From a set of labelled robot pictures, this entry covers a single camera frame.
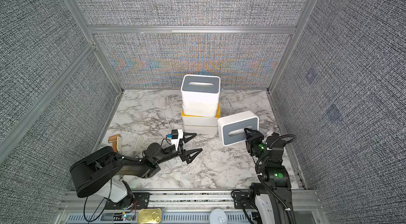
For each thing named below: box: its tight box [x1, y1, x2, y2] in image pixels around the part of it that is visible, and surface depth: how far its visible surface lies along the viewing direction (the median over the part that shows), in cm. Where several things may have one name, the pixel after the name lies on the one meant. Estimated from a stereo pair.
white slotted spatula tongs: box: [133, 135, 146, 153], surface depth 94 cm
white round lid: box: [208, 208, 228, 224], surface depth 66 cm
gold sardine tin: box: [137, 208, 163, 224], surface depth 67 cm
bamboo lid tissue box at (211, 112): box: [182, 107, 218, 118], surface depth 81 cm
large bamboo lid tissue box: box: [183, 124, 219, 135], surface depth 92 cm
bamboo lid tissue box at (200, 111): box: [182, 105, 218, 116], surface depth 80 cm
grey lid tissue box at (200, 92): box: [180, 74, 221, 111], surface depth 75 cm
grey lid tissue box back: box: [217, 110, 260, 146], surface depth 71 cm
